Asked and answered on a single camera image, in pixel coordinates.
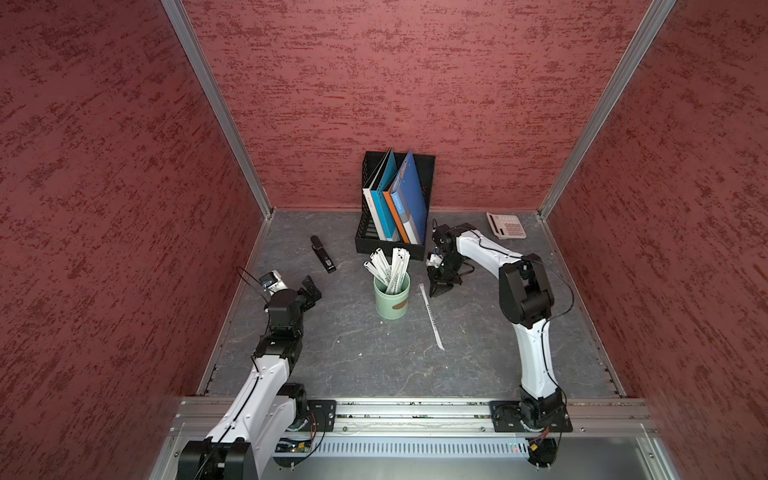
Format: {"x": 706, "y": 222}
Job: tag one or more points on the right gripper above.
{"x": 440, "y": 282}

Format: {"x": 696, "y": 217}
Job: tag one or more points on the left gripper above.
{"x": 315, "y": 295}

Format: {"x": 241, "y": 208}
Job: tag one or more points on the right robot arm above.
{"x": 525, "y": 299}

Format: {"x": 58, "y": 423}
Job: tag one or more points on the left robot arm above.
{"x": 268, "y": 405}

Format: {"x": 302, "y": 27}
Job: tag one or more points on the wrapped straws in cup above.
{"x": 390, "y": 272}

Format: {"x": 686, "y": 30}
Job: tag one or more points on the green cup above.
{"x": 392, "y": 306}

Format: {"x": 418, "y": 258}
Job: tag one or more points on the black stapler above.
{"x": 321, "y": 253}

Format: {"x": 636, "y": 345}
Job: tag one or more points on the teal book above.
{"x": 384, "y": 177}

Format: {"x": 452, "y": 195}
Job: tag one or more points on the black file organizer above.
{"x": 365, "y": 238}

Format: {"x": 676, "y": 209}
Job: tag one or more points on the blue folder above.
{"x": 408, "y": 199}

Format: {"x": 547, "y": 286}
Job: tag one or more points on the orange book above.
{"x": 394, "y": 212}

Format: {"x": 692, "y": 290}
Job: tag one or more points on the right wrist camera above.
{"x": 434, "y": 260}

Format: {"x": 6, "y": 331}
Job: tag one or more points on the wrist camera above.
{"x": 272, "y": 282}
{"x": 434, "y": 260}

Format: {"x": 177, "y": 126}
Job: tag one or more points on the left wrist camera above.
{"x": 272, "y": 282}

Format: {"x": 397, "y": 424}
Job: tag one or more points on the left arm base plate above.
{"x": 318, "y": 416}

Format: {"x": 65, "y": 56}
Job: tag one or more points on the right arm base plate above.
{"x": 529, "y": 417}

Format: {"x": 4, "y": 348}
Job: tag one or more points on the aluminium front rail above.
{"x": 436, "y": 417}

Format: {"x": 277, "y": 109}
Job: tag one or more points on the left aluminium corner post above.
{"x": 184, "y": 31}

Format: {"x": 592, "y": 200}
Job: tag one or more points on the aluminium corner post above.
{"x": 642, "y": 39}
{"x": 184, "y": 31}

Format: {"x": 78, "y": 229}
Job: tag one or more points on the right aluminium corner post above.
{"x": 642, "y": 39}

